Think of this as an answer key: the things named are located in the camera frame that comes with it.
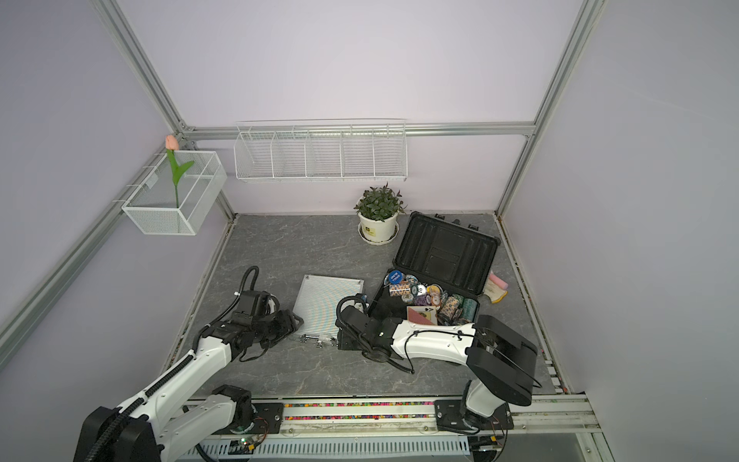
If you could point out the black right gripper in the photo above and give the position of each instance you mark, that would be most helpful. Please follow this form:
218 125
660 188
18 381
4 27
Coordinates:
342 344

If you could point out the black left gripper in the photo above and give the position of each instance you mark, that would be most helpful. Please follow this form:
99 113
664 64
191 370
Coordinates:
286 319

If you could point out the silver aluminium poker case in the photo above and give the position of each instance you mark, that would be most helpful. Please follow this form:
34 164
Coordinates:
316 304

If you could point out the black poker set case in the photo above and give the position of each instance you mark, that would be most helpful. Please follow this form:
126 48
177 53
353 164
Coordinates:
437 257

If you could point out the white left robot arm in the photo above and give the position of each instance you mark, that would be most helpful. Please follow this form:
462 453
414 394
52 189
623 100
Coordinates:
155 424

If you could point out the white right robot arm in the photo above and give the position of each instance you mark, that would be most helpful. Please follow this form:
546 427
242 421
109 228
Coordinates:
502 361

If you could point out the striped poker chip stack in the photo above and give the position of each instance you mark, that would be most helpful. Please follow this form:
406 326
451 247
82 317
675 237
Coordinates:
402 289

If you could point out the purple poker chip stack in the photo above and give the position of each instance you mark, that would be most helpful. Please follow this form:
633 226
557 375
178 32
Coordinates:
428 299

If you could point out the mixed poker chip row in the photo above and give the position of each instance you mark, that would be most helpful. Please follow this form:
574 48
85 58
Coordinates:
450 310

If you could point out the green poker chip row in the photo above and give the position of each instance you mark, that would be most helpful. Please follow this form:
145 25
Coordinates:
469 310

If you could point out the playing card deck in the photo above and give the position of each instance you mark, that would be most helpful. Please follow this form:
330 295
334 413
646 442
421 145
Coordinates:
422 315

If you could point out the blue round dealer chip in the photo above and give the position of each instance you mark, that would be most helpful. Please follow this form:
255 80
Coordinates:
394 277

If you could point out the white plant pot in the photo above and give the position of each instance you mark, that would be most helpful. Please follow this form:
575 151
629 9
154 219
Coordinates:
378 231

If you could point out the green potted plant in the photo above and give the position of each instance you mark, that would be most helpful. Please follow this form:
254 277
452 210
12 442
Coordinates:
380 203

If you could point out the white cotton work glove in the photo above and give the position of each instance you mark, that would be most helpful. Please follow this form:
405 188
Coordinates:
494 292

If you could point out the purple pink garden trowel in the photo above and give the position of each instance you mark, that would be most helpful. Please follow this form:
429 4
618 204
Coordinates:
498 281

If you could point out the artificial pink tulip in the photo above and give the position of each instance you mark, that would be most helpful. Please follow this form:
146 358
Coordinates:
177 170

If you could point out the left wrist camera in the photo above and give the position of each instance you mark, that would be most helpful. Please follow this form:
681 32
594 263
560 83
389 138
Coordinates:
254 303

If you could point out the white vented cable duct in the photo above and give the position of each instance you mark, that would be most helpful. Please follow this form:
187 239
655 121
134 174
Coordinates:
338 448

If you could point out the white mesh wall basket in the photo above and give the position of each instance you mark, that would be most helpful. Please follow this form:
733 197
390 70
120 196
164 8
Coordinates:
152 208

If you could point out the white wire wall shelf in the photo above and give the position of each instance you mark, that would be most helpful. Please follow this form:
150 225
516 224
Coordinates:
321 150

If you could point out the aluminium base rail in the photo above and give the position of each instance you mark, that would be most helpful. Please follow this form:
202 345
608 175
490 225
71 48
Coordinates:
421 416

